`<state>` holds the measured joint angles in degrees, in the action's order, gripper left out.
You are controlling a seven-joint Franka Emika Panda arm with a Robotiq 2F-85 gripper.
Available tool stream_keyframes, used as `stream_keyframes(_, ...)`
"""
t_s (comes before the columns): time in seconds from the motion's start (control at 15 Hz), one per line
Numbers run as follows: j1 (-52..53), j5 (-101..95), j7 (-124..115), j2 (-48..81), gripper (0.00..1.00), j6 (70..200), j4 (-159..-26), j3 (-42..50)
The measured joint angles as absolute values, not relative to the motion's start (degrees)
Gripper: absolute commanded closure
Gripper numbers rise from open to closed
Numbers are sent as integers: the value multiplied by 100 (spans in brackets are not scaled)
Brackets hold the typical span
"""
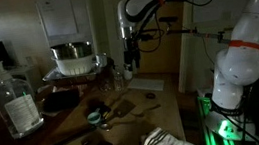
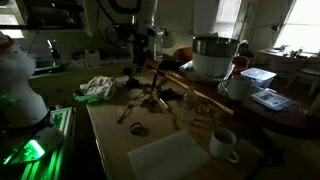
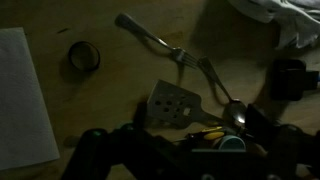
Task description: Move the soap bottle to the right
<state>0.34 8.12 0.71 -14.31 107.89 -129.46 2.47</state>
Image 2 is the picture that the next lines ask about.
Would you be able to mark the metal baking tray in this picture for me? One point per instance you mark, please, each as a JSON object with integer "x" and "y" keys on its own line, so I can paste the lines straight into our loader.
{"x": 190, "y": 74}

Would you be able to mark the steel mixing bowl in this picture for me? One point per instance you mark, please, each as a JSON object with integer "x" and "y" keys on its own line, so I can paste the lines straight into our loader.
{"x": 214, "y": 46}

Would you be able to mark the clear plastic water bottle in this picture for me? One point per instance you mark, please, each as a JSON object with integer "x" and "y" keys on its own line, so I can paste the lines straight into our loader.
{"x": 188, "y": 104}

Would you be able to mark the black spatula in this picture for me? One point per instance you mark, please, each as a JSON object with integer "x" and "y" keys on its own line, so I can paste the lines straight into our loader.
{"x": 150, "y": 102}

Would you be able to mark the metal spoon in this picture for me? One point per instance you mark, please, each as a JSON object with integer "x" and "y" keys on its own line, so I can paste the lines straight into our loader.
{"x": 126, "y": 112}

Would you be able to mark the wooden side table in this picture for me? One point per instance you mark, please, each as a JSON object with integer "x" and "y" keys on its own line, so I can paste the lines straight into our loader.
{"x": 290, "y": 68}

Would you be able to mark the dark ring band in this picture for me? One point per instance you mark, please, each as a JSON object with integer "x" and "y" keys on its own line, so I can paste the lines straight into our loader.
{"x": 136, "y": 128}

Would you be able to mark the clear soap pump bottle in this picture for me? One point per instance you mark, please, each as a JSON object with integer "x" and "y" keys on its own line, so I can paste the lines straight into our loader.
{"x": 156, "y": 35}

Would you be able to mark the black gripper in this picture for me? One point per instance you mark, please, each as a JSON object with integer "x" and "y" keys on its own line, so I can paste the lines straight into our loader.
{"x": 128, "y": 33}

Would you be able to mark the white desk lamp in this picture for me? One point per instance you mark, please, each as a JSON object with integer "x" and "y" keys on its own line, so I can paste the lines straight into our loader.
{"x": 168, "y": 39}

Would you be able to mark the white ribbed bowl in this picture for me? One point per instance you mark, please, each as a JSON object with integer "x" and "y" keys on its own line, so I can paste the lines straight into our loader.
{"x": 211, "y": 66}

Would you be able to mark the white mug on counter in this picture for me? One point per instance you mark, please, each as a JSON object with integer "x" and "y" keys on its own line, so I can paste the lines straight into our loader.
{"x": 237, "y": 87}

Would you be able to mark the white striped cloth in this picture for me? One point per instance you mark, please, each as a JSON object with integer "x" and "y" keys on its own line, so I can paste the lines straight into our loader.
{"x": 97, "y": 89}

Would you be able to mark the white mug near front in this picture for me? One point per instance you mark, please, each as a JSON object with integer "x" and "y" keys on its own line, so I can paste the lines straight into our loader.
{"x": 221, "y": 145}

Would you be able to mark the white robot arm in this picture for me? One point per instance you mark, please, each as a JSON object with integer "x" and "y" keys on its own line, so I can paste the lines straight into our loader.
{"x": 29, "y": 121}

